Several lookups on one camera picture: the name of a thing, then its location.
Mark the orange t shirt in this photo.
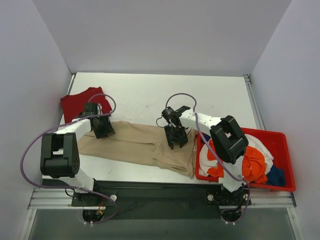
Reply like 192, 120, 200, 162
206, 139, 268, 185

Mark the aluminium table frame rail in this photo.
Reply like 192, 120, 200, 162
243, 74, 265, 130

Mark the red plastic bin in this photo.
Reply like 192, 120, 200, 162
195, 127, 296, 192

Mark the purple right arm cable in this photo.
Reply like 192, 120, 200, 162
165, 92, 252, 225

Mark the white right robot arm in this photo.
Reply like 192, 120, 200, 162
161, 106, 249, 204

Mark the blue t shirt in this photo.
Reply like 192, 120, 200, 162
265, 165, 286, 187

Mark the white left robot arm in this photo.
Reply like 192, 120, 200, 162
40, 102, 115, 206

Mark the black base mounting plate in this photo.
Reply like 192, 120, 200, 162
71, 181, 252, 222

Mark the folded red t shirt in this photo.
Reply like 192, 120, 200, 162
60, 87, 112, 123

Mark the white t shirt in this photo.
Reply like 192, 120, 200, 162
198, 133, 275, 177

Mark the beige t shirt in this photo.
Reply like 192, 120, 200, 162
77, 121, 196, 178

